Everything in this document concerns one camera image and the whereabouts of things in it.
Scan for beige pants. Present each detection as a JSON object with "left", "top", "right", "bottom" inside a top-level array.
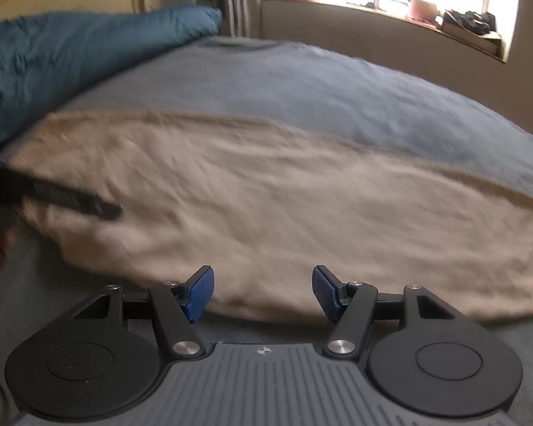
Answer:
[{"left": 0, "top": 111, "right": 533, "bottom": 324}]

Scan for cardboard box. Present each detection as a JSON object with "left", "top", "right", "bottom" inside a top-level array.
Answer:
[{"left": 440, "top": 9, "right": 504, "bottom": 57}]

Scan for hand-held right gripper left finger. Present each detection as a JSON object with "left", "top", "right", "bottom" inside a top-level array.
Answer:
[{"left": 49, "top": 265, "right": 216, "bottom": 358}]

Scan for grey curtain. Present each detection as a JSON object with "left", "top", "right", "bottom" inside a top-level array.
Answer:
[{"left": 217, "top": 0, "right": 263, "bottom": 38}]

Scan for pink pot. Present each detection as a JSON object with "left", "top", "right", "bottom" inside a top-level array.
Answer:
[{"left": 408, "top": 0, "right": 440, "bottom": 21}]

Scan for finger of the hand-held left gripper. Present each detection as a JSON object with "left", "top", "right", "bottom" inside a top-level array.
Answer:
[{"left": 23, "top": 176, "right": 123, "bottom": 223}]

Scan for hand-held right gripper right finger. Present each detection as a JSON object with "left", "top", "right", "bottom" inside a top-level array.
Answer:
[{"left": 312, "top": 265, "right": 476, "bottom": 358}]

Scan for dark clothes pile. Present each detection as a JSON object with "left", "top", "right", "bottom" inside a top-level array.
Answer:
[{"left": 444, "top": 9, "right": 496, "bottom": 34}]

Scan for grey-blue blanket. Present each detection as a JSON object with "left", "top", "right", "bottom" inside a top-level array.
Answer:
[{"left": 0, "top": 38, "right": 533, "bottom": 409}]

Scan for teal pillow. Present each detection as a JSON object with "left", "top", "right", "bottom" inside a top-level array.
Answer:
[{"left": 0, "top": 5, "right": 223, "bottom": 145}]

